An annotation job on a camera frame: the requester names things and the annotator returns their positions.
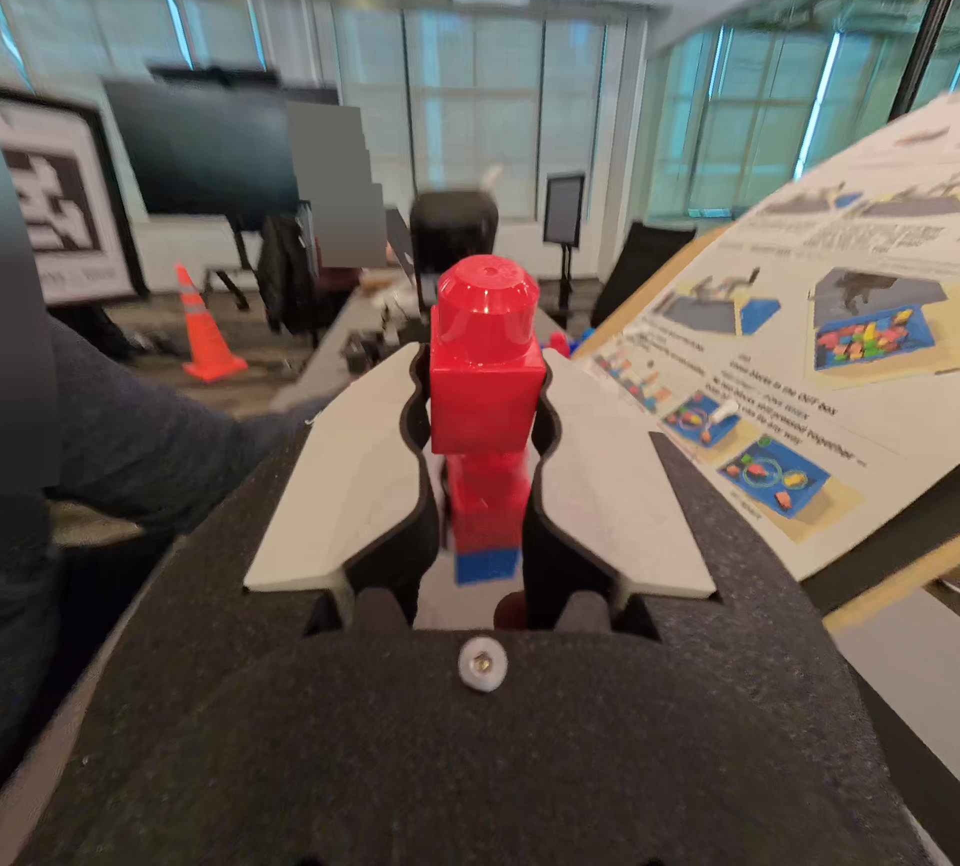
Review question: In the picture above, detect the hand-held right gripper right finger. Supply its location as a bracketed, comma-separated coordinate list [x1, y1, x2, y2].
[519, 347, 717, 632]

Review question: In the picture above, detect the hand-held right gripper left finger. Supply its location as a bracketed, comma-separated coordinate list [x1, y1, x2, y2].
[243, 343, 441, 629]

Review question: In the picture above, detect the person's left forearm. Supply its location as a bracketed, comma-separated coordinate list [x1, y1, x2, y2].
[45, 318, 339, 530]

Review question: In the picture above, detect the grey desk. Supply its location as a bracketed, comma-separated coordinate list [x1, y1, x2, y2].
[0, 281, 960, 866]

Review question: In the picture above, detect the black display on stand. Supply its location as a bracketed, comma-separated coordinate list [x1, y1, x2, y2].
[542, 172, 588, 327]

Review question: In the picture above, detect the black charger block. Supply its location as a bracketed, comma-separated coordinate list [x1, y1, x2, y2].
[343, 332, 391, 372]

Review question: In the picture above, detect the black jacket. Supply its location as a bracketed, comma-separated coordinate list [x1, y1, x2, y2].
[257, 213, 316, 335]

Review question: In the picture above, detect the black chair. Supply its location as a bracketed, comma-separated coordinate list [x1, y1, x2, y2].
[591, 221, 699, 331]

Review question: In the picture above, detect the orange traffic cone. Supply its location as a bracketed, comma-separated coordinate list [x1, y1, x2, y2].
[174, 262, 249, 383]

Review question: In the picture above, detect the printed instruction sheet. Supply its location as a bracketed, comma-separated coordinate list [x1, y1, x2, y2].
[581, 93, 960, 582]

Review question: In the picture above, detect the large black display screen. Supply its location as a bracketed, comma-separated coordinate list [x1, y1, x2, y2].
[101, 74, 301, 312]

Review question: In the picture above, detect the instruction sheet on board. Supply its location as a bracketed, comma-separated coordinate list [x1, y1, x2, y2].
[798, 464, 960, 616]

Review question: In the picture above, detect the black video bar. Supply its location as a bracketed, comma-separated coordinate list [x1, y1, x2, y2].
[150, 65, 279, 87]

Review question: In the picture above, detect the instruction sheet on stand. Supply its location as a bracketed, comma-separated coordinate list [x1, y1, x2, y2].
[573, 93, 960, 635]

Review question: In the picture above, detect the person's torso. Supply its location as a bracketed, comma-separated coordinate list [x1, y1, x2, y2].
[0, 491, 181, 770]

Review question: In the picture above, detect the framed poster on easel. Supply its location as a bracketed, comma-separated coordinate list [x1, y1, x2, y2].
[0, 89, 147, 308]

